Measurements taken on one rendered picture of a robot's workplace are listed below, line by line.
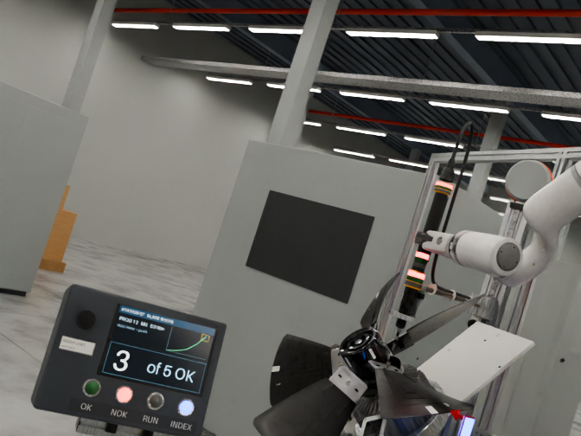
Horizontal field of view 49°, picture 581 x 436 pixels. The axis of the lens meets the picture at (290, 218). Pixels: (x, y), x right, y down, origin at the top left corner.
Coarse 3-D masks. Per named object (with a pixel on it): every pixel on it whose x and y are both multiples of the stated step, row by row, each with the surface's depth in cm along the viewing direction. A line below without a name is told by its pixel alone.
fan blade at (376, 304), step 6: (396, 276) 194; (390, 282) 195; (384, 288) 198; (384, 294) 191; (378, 300) 194; (384, 300) 186; (372, 306) 199; (378, 306) 188; (366, 312) 204; (372, 312) 195; (378, 312) 183; (366, 318) 201; (372, 318) 189; (366, 324) 198; (372, 324) 182
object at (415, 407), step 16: (384, 368) 158; (384, 384) 149; (400, 384) 150; (416, 384) 154; (384, 400) 143; (400, 400) 143; (416, 400) 143; (432, 400) 144; (448, 400) 146; (384, 416) 137; (400, 416) 137; (416, 416) 137
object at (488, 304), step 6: (474, 294) 212; (480, 300) 210; (486, 300) 209; (492, 300) 210; (474, 306) 211; (480, 306) 210; (486, 306) 209; (492, 306) 212; (468, 312) 212; (474, 312) 211; (480, 312) 210; (486, 312) 209; (492, 312) 213; (486, 318) 210; (492, 318) 215
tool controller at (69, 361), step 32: (64, 320) 96; (96, 320) 98; (128, 320) 99; (160, 320) 101; (192, 320) 104; (64, 352) 95; (96, 352) 97; (160, 352) 101; (192, 352) 103; (64, 384) 94; (128, 384) 98; (160, 384) 100; (192, 384) 102; (96, 416) 95; (128, 416) 97; (160, 416) 99; (192, 416) 101
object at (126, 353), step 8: (112, 344) 98; (120, 344) 98; (128, 344) 99; (112, 352) 98; (120, 352) 98; (128, 352) 99; (136, 352) 99; (112, 360) 97; (120, 360) 98; (128, 360) 98; (136, 360) 99; (104, 368) 97; (112, 368) 97; (120, 368) 98; (128, 368) 98; (136, 368) 99; (120, 376) 97; (128, 376) 98
